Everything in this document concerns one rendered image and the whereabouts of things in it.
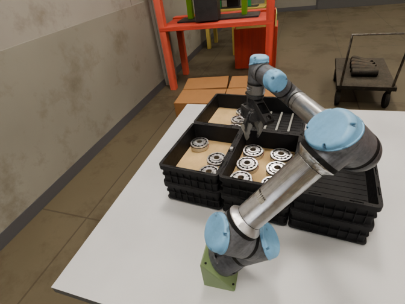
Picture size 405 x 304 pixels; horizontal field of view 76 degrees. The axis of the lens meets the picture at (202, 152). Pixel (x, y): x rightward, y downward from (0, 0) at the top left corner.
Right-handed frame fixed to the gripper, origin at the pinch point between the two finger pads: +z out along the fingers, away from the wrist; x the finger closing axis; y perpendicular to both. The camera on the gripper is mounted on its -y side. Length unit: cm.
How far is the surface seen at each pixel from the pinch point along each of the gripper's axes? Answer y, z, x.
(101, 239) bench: 3, 38, 74
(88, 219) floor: 92, 112, 95
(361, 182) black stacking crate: -32.0, 13.4, -35.7
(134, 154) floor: 168, 106, 42
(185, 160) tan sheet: 21.2, 20.2, 26.1
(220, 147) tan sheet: 22.6, 18.0, 5.4
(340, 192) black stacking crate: -32.2, 14.6, -24.1
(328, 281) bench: -55, 30, -1
